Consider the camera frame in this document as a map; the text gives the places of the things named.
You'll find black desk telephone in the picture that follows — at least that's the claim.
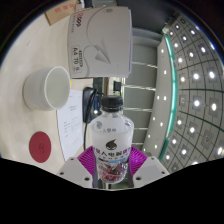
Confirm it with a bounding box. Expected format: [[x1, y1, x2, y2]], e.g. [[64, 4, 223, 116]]
[[81, 86, 103, 124]]

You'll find white printed paper sheet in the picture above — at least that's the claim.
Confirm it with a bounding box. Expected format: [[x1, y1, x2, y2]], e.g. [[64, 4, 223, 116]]
[[55, 88, 85, 162]]

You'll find flat round red coaster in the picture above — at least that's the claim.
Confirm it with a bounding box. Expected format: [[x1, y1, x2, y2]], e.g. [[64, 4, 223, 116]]
[[28, 130, 53, 164]]

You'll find clear plastic drink bottle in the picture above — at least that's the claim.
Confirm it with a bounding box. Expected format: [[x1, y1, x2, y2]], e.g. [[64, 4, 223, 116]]
[[87, 94, 135, 185]]

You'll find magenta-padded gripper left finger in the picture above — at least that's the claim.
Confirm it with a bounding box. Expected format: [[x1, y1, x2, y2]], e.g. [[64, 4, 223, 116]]
[[55, 145, 98, 189]]

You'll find white cup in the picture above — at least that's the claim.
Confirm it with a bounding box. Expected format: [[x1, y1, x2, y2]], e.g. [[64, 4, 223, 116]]
[[22, 65, 72, 112]]

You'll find white paper ream box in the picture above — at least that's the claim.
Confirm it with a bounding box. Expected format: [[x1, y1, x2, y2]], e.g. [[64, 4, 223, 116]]
[[67, 5, 134, 80]]

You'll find group of ceiling lights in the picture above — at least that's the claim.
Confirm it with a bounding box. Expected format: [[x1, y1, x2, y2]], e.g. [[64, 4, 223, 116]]
[[146, 14, 224, 168]]

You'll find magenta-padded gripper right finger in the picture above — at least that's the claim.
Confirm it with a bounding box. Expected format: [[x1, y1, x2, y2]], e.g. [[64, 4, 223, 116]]
[[128, 145, 170, 189]]

